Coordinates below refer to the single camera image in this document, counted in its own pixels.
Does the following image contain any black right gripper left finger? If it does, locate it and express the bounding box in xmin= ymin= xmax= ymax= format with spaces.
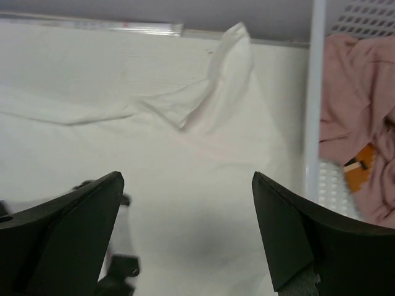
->
xmin=1 ymin=171 xmax=124 ymax=295

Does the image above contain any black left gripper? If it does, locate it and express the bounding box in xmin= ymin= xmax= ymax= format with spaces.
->
xmin=70 ymin=194 xmax=139 ymax=295

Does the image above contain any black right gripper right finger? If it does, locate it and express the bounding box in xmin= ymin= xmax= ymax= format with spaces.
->
xmin=252 ymin=172 xmax=394 ymax=295

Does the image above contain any plain white t-shirt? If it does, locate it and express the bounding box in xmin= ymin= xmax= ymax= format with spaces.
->
xmin=1 ymin=24 xmax=308 ymax=295

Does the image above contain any white perforated plastic basket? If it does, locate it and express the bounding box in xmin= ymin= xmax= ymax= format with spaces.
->
xmin=302 ymin=1 xmax=394 ymax=220

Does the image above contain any pink crumpled t-shirt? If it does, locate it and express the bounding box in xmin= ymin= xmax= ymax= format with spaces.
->
xmin=319 ymin=34 xmax=394 ymax=228

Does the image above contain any aluminium table edge rail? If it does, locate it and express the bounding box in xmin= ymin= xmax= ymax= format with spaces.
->
xmin=0 ymin=12 xmax=311 ymax=49

